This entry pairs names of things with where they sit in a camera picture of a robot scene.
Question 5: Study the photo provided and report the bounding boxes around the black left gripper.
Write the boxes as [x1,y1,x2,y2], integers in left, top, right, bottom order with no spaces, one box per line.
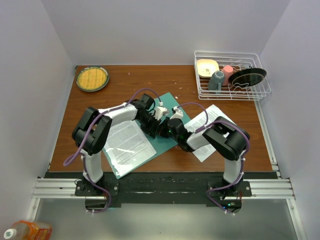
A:
[136,114,161,140]

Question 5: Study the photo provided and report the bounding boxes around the teal file folder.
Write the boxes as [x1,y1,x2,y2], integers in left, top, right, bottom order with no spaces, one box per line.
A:
[102,91,181,179]

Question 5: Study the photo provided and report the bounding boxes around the printed paper sheet bottom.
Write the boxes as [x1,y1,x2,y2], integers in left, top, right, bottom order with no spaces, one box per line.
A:
[183,103,237,163]

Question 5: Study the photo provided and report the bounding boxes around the printed paper sheet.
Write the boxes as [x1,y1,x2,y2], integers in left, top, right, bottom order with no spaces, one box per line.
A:
[103,121,157,179]
[183,103,237,163]

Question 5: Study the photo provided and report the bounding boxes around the printed paper sheet top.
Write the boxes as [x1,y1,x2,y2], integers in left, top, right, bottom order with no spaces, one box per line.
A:
[103,121,157,179]

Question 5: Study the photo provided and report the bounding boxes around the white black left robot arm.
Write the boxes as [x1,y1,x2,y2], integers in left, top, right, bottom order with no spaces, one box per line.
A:
[63,94,168,196]

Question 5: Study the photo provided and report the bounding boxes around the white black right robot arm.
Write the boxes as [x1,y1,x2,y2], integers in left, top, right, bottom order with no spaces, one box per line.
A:
[156,116,250,197]

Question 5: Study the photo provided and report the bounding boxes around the green plate with woven mat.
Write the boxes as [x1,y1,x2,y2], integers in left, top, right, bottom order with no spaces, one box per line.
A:
[75,66,110,93]

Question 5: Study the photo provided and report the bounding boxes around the grey blue mug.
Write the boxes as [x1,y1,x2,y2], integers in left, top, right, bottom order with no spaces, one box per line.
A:
[207,70,225,92]

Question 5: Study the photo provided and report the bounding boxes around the cream square plate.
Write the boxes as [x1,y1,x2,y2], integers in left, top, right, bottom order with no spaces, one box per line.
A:
[196,58,220,79]

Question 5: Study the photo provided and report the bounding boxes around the pink cup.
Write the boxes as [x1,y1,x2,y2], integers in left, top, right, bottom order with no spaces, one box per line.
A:
[221,65,237,87]

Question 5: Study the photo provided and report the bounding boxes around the black round plate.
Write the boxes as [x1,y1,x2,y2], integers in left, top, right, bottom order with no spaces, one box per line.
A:
[228,67,267,89]

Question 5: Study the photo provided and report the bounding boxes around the orange plastic bottle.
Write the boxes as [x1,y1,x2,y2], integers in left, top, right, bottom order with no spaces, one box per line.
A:
[3,220,53,240]

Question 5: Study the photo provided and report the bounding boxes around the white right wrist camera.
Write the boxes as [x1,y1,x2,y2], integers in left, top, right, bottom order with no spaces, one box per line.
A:
[170,106,184,120]

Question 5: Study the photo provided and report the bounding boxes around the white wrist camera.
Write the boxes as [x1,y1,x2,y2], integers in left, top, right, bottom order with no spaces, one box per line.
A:
[170,106,184,120]
[154,106,169,120]

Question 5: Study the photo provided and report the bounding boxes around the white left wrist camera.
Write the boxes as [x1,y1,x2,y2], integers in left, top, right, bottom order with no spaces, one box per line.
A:
[154,106,169,120]

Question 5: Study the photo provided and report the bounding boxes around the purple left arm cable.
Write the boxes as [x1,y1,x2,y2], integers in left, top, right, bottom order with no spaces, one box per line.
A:
[63,88,165,213]

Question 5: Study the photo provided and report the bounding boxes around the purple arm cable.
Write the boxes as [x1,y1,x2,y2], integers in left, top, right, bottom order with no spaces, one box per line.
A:
[63,88,165,213]
[174,102,252,210]

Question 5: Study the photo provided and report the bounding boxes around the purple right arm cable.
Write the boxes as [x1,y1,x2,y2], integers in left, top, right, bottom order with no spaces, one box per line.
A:
[174,102,252,210]

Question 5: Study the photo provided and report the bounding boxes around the white wire dish rack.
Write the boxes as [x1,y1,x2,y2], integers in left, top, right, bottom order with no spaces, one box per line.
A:
[194,50,272,101]

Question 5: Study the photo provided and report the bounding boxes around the aluminium frame rail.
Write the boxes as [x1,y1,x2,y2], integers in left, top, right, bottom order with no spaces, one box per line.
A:
[27,162,307,240]

